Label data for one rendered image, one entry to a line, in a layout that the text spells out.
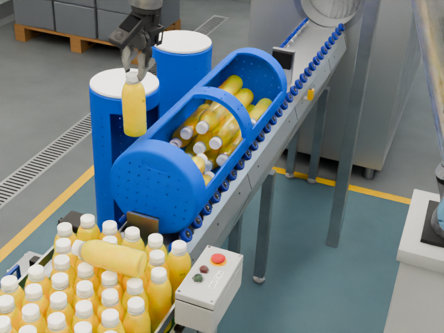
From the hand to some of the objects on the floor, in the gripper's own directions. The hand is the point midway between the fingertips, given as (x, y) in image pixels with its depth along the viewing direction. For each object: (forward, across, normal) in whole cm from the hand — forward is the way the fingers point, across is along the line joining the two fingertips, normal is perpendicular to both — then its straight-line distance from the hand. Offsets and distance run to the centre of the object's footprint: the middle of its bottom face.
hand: (132, 74), depth 186 cm
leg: (+141, +13, -190) cm, 237 cm away
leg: (+138, -19, -96) cm, 169 cm away
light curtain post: (+135, -36, -144) cm, 201 cm away
